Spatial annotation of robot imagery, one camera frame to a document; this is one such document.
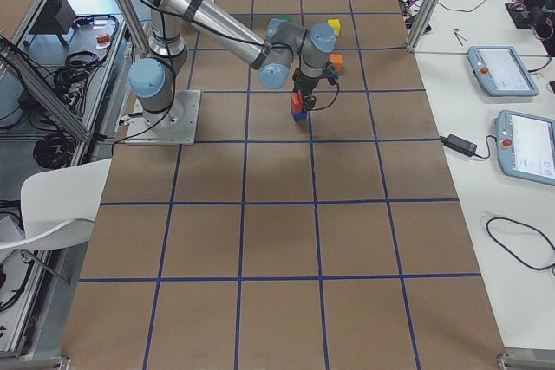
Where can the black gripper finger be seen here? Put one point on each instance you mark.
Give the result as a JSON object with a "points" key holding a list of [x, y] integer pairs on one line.
{"points": [[309, 102]]}

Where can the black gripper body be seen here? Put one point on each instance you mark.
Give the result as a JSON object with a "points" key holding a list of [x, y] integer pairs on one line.
{"points": [[305, 85]]}

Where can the red wooden block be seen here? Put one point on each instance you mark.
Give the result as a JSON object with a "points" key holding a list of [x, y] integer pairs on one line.
{"points": [[297, 104]]}

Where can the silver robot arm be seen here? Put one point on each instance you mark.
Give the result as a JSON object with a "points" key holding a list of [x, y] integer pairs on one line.
{"points": [[287, 51]]}

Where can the blue wooden block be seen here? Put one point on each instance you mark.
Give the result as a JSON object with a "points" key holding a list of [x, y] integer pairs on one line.
{"points": [[298, 117]]}

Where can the orange wooden block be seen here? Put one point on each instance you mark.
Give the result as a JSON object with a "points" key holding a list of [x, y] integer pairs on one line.
{"points": [[337, 61]]}

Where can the yellow wooden block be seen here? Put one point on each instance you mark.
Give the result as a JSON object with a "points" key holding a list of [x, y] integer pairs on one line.
{"points": [[335, 24]]}

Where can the black power adapter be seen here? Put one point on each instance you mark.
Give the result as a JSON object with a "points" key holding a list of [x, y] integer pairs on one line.
{"points": [[459, 145]]}

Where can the upper blue teach pendant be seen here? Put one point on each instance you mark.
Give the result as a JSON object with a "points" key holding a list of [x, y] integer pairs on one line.
{"points": [[500, 71]]}

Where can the blue teach pendant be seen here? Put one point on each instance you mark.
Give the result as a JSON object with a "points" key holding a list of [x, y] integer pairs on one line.
{"points": [[525, 146], [500, 71]]}

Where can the lower blue teach pendant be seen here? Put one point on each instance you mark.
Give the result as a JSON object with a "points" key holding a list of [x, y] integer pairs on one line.
{"points": [[525, 146]]}

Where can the white chair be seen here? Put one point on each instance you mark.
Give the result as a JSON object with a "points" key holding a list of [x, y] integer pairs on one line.
{"points": [[58, 207]]}

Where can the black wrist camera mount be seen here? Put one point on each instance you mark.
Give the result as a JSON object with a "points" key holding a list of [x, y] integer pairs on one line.
{"points": [[330, 74]]}

